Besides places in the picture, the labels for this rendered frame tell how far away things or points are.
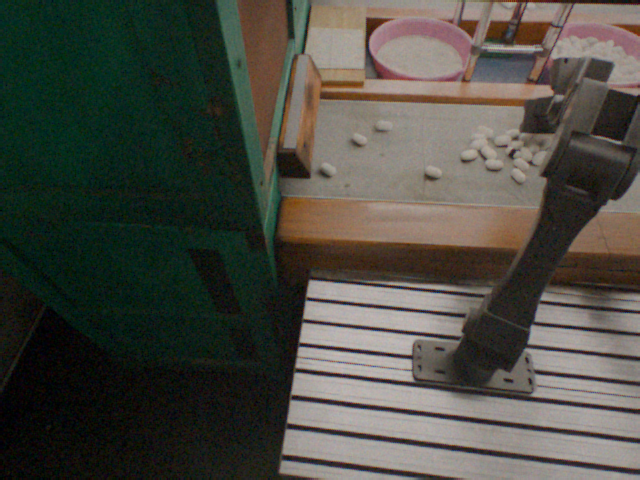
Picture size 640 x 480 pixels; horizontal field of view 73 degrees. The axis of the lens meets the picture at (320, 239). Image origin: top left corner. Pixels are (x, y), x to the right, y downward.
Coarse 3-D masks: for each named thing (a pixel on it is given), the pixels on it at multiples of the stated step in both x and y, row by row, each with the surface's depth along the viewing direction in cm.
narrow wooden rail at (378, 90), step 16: (368, 80) 102; (384, 80) 102; (400, 80) 102; (320, 96) 102; (336, 96) 101; (352, 96) 101; (368, 96) 101; (384, 96) 100; (400, 96) 100; (416, 96) 100; (432, 96) 99; (448, 96) 99; (464, 96) 99; (480, 96) 99; (496, 96) 99; (512, 96) 98; (528, 96) 98; (544, 96) 98
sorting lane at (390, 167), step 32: (320, 128) 97; (352, 128) 97; (416, 128) 96; (448, 128) 96; (512, 128) 96; (320, 160) 91; (352, 160) 91; (384, 160) 91; (416, 160) 91; (448, 160) 91; (480, 160) 91; (512, 160) 91; (288, 192) 86; (320, 192) 86; (352, 192) 86; (384, 192) 86; (416, 192) 86; (448, 192) 86; (480, 192) 86; (512, 192) 86
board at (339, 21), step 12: (312, 12) 117; (324, 12) 117; (336, 12) 117; (348, 12) 117; (360, 12) 117; (312, 24) 114; (324, 24) 114; (336, 24) 114; (348, 24) 114; (360, 24) 114; (324, 72) 102; (336, 72) 102; (348, 72) 102; (360, 72) 102; (348, 84) 101; (360, 84) 101
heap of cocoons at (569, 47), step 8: (568, 40) 114; (576, 40) 115; (584, 40) 116; (592, 40) 115; (560, 48) 114; (568, 48) 113; (576, 48) 113; (584, 48) 115; (592, 48) 113; (600, 48) 114; (608, 48) 112; (616, 48) 112; (552, 56) 110; (560, 56) 111; (568, 56) 111; (576, 56) 110; (608, 56) 110; (616, 56) 110; (624, 56) 110; (632, 56) 110; (616, 64) 110; (624, 64) 109; (632, 64) 110; (616, 72) 106; (624, 72) 108; (632, 72) 107; (608, 80) 106; (616, 80) 106; (624, 80) 105; (632, 80) 106
